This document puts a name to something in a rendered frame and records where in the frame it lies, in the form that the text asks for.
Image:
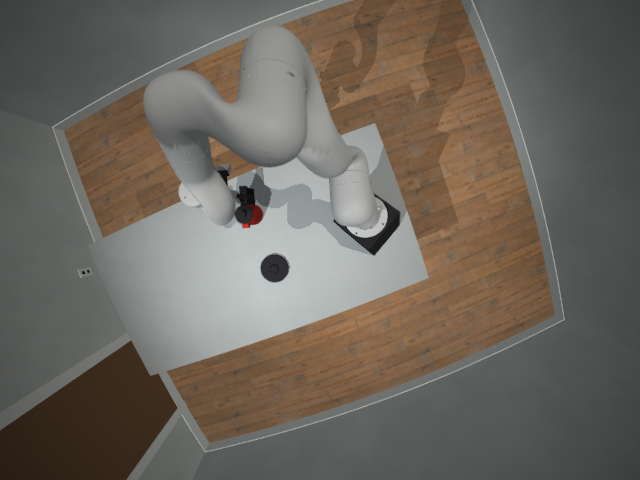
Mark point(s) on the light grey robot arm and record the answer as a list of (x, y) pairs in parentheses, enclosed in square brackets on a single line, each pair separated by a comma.
[(267, 126)]

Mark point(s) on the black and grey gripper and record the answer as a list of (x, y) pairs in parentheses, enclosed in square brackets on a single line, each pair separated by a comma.
[(240, 196)]

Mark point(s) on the black round disk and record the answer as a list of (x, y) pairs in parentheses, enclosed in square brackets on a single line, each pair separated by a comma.
[(274, 268)]

